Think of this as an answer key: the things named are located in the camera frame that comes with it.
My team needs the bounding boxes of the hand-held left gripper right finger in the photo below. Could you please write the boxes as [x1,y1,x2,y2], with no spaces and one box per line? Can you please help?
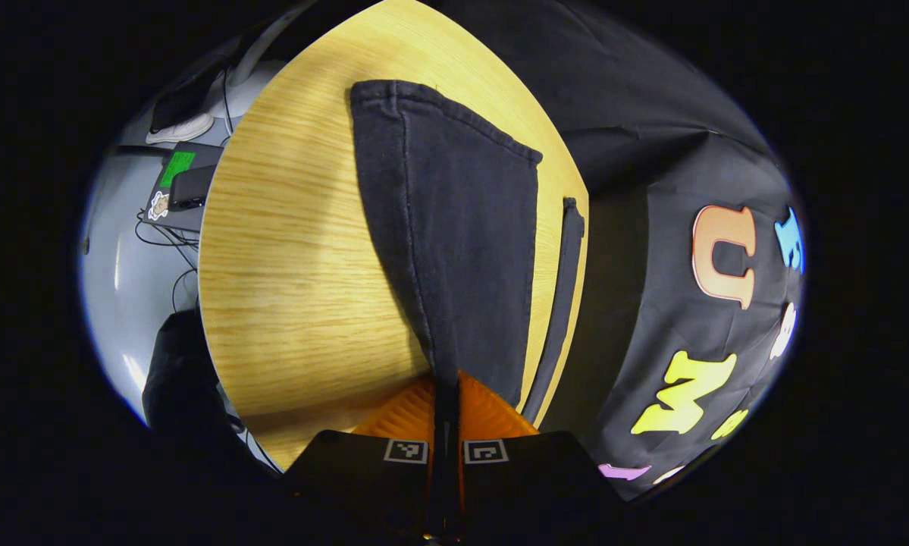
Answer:
[445,370,631,543]

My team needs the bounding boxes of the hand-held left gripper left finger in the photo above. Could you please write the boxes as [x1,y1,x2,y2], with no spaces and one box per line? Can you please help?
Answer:
[281,375,446,543]

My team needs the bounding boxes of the black jeans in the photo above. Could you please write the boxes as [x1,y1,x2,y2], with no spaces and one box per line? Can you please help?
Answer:
[349,80,589,428]

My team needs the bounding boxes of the dark cloth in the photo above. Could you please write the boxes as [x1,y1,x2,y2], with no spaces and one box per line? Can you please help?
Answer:
[142,309,231,450]

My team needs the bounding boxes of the grey laptop with stickers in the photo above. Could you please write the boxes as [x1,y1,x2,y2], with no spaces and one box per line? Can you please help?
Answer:
[142,141,225,233]

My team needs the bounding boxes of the small black device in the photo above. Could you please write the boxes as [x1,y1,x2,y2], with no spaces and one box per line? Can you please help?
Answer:
[169,165,217,211]

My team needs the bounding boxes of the black backdrop cloth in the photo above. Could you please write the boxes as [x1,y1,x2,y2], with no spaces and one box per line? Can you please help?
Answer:
[439,0,808,503]

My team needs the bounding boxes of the white shoe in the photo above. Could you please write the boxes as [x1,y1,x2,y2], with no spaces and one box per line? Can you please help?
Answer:
[146,113,216,146]

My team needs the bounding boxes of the black cables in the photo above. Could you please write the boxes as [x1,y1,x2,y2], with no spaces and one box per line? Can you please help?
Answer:
[134,209,201,312]

